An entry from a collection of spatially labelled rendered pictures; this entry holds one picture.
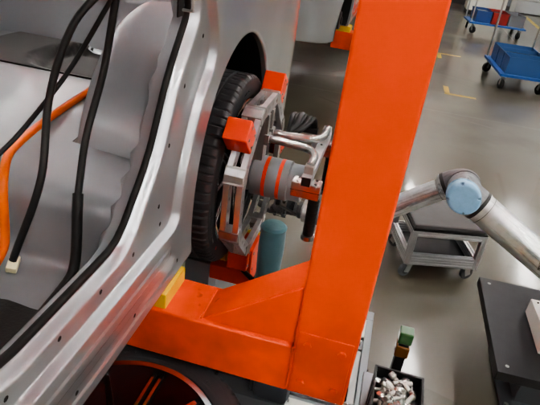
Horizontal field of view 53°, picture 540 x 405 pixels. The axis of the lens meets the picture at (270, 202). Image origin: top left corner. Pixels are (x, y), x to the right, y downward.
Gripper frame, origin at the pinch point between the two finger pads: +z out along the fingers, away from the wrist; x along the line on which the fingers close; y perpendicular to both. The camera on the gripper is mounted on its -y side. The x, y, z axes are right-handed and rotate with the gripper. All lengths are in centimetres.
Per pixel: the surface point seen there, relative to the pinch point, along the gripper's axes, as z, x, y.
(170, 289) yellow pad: 3, -47, -60
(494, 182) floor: -138, 112, 201
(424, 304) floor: -84, -13, 77
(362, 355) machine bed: -57, -47, 32
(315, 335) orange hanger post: -38, -49, -64
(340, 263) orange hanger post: -40, -33, -80
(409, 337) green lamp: -63, -42, -44
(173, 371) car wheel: -2, -68, -49
